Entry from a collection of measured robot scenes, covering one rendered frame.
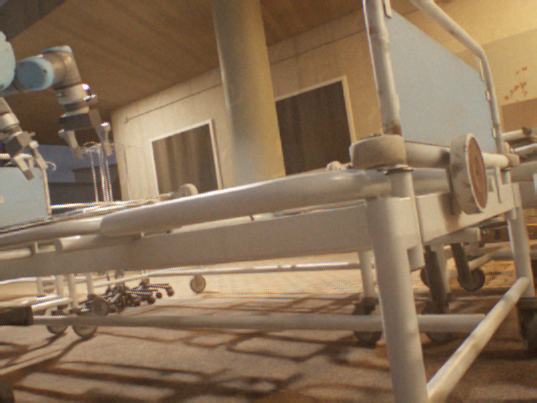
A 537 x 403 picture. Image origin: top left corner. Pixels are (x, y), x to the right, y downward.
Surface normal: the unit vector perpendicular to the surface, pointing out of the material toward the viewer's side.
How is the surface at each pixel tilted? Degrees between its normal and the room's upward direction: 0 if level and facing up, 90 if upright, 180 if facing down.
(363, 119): 90
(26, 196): 90
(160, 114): 90
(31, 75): 115
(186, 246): 90
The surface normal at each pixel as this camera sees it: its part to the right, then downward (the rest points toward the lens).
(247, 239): -0.59, 0.07
